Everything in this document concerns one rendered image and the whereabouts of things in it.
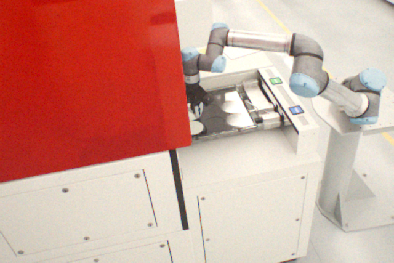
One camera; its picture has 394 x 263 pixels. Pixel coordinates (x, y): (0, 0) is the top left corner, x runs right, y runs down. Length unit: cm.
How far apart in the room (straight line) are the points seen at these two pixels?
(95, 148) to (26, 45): 36
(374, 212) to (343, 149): 61
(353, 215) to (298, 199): 80
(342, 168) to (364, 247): 50
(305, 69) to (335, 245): 128
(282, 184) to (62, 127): 102
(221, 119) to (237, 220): 48
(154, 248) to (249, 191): 49
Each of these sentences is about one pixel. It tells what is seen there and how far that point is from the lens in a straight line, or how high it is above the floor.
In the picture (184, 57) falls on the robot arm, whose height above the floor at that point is 125.
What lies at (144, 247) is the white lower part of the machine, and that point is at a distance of 151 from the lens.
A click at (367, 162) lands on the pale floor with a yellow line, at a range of 298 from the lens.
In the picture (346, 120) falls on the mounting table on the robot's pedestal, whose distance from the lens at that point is 196.
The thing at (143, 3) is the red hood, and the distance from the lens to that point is 92.
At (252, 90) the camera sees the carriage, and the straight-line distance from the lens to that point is 201.
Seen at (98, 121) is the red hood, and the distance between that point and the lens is 107.
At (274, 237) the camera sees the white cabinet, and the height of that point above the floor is 33.
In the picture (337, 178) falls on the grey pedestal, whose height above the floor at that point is 33.
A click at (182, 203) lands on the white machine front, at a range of 134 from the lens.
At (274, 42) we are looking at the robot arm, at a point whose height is 130.
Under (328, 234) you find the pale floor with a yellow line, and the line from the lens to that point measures 249.
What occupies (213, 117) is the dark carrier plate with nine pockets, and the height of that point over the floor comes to 90.
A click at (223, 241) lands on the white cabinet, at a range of 193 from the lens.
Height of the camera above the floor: 200
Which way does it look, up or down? 37 degrees down
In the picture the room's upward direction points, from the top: 6 degrees counter-clockwise
